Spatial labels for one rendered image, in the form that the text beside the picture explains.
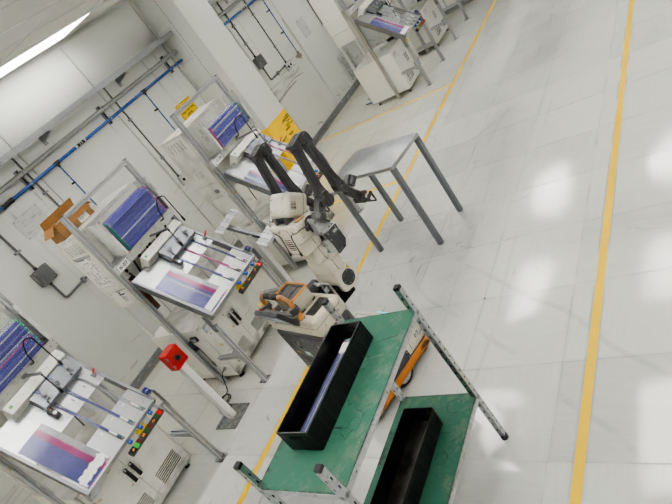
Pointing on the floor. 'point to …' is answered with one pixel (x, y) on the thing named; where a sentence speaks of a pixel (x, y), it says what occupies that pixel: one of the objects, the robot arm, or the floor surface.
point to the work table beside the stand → (376, 156)
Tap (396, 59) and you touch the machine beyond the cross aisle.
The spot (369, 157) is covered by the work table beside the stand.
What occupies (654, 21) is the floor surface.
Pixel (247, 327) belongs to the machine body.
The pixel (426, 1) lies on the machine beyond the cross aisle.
